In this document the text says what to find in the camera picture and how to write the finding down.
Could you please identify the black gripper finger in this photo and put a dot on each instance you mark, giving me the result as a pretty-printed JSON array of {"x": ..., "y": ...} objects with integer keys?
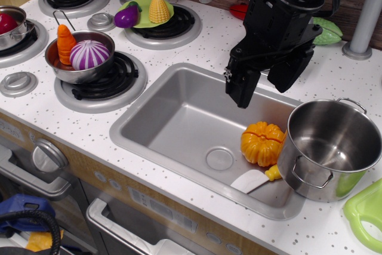
[
  {"x": 284, "y": 74},
  {"x": 240, "y": 85}
]

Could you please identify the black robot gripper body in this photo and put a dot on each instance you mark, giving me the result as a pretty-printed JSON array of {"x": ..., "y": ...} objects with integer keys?
[{"x": 274, "y": 28}]

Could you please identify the large stainless steel pot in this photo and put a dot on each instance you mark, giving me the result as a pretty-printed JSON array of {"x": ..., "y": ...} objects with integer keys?
[{"x": 328, "y": 147}]

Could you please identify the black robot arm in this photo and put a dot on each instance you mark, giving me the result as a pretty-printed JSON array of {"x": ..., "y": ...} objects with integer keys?
[{"x": 279, "y": 38}]

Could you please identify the grey toy sink basin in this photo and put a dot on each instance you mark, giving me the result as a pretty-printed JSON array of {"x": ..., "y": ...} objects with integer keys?
[{"x": 186, "y": 122}]

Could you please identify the steel pot at left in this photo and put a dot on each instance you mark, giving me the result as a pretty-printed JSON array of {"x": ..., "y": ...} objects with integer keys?
[{"x": 14, "y": 37}]

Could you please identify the red toy vegetable behind gripper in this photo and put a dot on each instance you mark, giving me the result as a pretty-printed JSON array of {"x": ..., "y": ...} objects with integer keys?
[{"x": 238, "y": 11}]

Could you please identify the green toy leafy vegetable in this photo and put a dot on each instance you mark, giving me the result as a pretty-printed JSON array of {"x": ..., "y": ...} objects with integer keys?
[{"x": 331, "y": 33}]

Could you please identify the orange toy pumpkin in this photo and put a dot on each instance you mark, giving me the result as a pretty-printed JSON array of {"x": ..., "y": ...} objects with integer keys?
[{"x": 261, "y": 143}]

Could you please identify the back right stove burner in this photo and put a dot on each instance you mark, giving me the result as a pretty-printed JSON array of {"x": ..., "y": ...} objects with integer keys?
[{"x": 181, "y": 29}]

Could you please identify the grey metal pole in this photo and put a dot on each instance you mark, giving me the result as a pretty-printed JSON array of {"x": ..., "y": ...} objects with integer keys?
[{"x": 358, "y": 48}]

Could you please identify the yellow toy corn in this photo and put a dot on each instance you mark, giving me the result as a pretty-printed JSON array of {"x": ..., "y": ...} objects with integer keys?
[{"x": 159, "y": 12}]

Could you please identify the front right stove burner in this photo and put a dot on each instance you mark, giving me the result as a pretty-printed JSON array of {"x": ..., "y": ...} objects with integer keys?
[{"x": 125, "y": 81}]

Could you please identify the green plastic plate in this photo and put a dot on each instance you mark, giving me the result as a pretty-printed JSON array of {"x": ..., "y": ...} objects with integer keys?
[{"x": 144, "y": 16}]

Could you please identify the purple toy eggplant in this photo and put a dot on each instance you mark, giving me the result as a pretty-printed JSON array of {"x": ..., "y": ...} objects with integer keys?
[{"x": 129, "y": 16}]

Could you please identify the grey stove knob middle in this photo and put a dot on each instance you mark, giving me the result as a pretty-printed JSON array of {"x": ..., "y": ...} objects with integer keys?
[{"x": 101, "y": 22}]

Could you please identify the green plastic cutting board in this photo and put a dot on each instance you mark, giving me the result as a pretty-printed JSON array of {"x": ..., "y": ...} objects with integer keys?
[{"x": 365, "y": 206}]

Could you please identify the purple white toy onion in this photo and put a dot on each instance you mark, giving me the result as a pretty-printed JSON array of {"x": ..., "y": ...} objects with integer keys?
[{"x": 88, "y": 54}]

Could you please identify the small steel saucepan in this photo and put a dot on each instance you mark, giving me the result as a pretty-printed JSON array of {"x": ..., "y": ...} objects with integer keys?
[{"x": 67, "y": 73}]

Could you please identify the orange toy carrot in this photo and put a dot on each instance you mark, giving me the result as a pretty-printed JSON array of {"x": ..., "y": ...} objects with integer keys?
[{"x": 65, "y": 43}]

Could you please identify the grey oven dial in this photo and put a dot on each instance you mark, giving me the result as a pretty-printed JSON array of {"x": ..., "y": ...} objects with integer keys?
[{"x": 47, "y": 158}]

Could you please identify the front left stove burner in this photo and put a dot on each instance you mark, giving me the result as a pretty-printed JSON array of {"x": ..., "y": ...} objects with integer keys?
[{"x": 29, "y": 48}]

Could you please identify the grey stove knob front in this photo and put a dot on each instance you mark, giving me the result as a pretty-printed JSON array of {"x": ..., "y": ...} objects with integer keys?
[{"x": 18, "y": 84}]

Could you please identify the red toy pepper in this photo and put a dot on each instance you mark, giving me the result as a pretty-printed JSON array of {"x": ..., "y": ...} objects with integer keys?
[{"x": 7, "y": 23}]

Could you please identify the blue object lower left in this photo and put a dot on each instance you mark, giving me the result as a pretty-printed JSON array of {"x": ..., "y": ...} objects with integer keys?
[{"x": 23, "y": 212}]

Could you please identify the yellow cloth lower left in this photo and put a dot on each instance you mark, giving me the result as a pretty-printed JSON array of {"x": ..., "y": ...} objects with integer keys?
[{"x": 40, "y": 241}]

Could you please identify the grey dishwasher door handle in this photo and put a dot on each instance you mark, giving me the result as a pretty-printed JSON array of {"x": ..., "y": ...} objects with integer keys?
[{"x": 127, "y": 238}]

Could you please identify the grey oven door handle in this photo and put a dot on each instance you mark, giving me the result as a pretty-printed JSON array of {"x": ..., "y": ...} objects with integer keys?
[{"x": 56, "y": 190}]

